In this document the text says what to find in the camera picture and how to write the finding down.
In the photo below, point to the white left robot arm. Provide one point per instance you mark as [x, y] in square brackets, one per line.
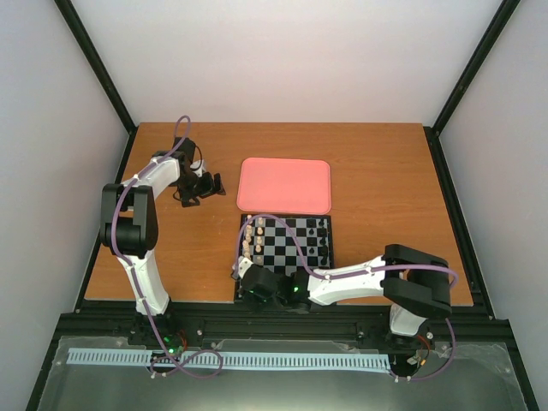
[129, 222]

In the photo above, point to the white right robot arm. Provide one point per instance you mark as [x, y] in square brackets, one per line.
[417, 284]

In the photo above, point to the pink plastic tray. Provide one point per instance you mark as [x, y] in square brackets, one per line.
[285, 185]

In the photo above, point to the black frame post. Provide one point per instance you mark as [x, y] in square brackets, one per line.
[489, 38]
[84, 41]

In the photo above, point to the black aluminium frame base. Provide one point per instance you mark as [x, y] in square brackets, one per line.
[390, 183]

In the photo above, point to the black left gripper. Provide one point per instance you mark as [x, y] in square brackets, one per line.
[207, 190]

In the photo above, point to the light blue slotted cable duct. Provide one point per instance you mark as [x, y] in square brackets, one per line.
[238, 361]

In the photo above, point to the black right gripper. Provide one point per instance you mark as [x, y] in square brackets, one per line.
[255, 306]

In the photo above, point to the black white chessboard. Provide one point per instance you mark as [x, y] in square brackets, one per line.
[285, 253]

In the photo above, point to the right black frame post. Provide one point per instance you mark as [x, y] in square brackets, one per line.
[489, 38]

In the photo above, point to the left black frame post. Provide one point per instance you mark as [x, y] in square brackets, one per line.
[84, 41]

